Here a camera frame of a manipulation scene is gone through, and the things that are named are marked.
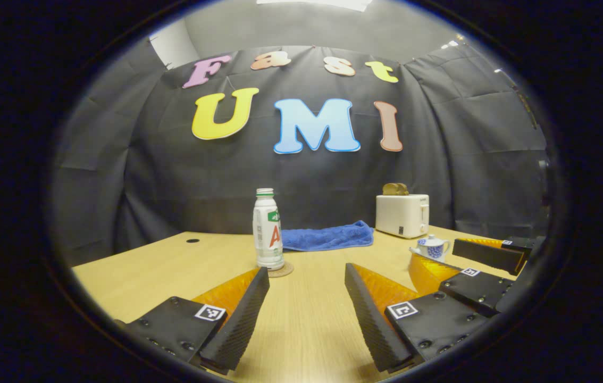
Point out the toasted bread slice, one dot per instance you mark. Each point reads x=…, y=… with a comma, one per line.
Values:
x=390, y=189
x=403, y=189

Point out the blue towel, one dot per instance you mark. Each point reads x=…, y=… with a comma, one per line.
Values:
x=333, y=236

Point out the white blue-patterned teacup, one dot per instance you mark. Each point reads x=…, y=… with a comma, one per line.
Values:
x=433, y=251

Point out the white toaster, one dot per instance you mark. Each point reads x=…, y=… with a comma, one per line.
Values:
x=401, y=215

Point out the white plastic water bottle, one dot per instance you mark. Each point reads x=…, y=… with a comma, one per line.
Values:
x=268, y=234

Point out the round brown coaster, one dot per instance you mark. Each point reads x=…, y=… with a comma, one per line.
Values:
x=286, y=270

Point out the white blue teacup lid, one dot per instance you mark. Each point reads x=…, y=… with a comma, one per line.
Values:
x=432, y=239

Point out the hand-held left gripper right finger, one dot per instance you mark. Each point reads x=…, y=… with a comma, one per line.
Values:
x=368, y=319

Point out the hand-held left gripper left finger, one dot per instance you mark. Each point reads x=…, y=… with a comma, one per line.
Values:
x=243, y=319

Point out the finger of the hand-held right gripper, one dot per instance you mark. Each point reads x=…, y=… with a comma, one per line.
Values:
x=477, y=291
x=487, y=256

